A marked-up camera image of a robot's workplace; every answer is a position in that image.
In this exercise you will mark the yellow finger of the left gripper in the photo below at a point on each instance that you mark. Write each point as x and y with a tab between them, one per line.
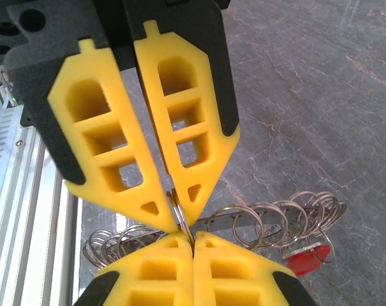
68	143
212	127

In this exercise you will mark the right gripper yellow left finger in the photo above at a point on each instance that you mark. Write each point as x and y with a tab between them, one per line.
148	280

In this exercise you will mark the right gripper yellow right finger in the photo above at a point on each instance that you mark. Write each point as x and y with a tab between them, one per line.
243	280

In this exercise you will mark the red key tag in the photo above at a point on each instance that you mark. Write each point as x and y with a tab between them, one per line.
304	259

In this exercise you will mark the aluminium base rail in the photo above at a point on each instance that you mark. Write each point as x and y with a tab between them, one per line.
30	207

